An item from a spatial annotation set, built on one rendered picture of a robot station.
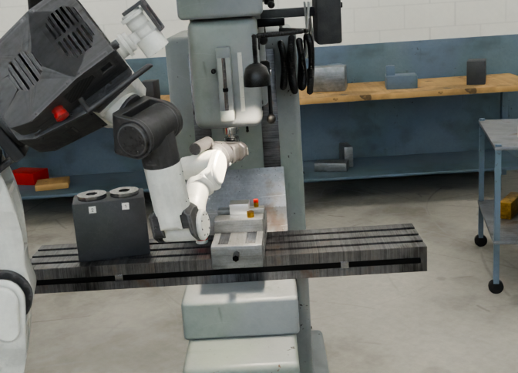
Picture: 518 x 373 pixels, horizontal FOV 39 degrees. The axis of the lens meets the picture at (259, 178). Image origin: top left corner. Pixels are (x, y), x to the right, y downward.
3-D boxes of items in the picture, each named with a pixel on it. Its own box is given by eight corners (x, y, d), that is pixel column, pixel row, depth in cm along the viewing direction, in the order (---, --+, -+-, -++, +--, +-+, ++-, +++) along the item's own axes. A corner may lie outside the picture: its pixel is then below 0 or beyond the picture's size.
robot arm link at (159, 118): (161, 175, 168) (148, 118, 163) (129, 174, 172) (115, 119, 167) (186, 156, 177) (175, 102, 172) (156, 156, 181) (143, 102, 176)
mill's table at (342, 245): (427, 271, 224) (427, 246, 222) (23, 294, 226) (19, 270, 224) (412, 246, 246) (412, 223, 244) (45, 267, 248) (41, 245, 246)
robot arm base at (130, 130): (140, 174, 168) (154, 135, 161) (95, 145, 170) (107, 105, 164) (175, 149, 180) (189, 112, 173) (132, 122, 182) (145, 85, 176)
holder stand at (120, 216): (150, 254, 231) (143, 193, 226) (79, 263, 227) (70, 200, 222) (149, 242, 242) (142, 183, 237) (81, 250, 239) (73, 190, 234)
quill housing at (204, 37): (264, 126, 215) (257, 15, 207) (194, 131, 216) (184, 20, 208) (264, 115, 234) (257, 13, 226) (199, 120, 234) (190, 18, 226)
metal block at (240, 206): (249, 222, 229) (248, 203, 228) (230, 223, 230) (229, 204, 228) (250, 217, 234) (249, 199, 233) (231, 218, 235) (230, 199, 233)
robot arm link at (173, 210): (200, 253, 178) (180, 168, 170) (149, 255, 181) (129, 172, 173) (212, 231, 188) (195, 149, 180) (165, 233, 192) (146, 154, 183)
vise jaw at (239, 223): (263, 231, 223) (262, 219, 223) (214, 233, 224) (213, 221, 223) (264, 225, 229) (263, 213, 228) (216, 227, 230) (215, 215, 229)
